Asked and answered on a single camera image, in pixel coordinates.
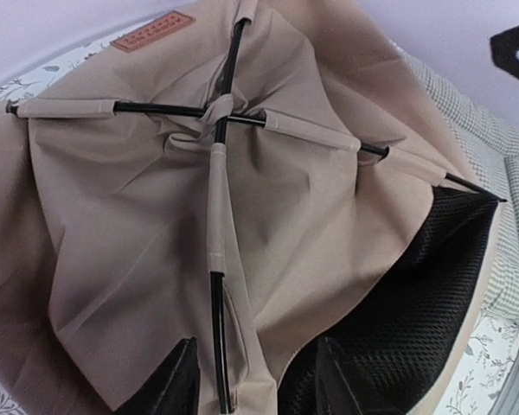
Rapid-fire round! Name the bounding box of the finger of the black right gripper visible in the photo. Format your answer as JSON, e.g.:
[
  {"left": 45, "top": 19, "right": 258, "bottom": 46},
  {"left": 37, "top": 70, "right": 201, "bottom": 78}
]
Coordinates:
[{"left": 490, "top": 25, "right": 519, "bottom": 80}]

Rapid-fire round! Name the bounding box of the floral white table mat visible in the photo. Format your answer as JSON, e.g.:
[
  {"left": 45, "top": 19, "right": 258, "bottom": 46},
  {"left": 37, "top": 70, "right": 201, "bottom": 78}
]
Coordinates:
[{"left": 0, "top": 38, "right": 519, "bottom": 415}]

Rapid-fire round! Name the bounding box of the green checkered pet cushion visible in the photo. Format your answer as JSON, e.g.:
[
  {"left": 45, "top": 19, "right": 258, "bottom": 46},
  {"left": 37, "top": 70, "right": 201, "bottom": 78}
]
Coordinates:
[{"left": 388, "top": 38, "right": 519, "bottom": 338}]

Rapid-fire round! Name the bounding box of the beige fabric pet tent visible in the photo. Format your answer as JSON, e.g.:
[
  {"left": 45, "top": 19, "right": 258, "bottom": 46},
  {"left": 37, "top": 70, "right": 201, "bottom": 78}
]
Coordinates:
[{"left": 0, "top": 1, "right": 503, "bottom": 414}]

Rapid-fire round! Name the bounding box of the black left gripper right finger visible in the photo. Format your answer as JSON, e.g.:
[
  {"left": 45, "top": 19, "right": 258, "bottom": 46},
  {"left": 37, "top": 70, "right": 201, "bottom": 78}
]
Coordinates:
[{"left": 315, "top": 337, "right": 371, "bottom": 414}]

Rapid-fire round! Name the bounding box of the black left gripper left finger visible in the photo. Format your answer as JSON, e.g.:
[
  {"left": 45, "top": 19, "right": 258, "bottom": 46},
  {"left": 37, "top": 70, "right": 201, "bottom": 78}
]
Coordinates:
[{"left": 113, "top": 337, "right": 199, "bottom": 415}]

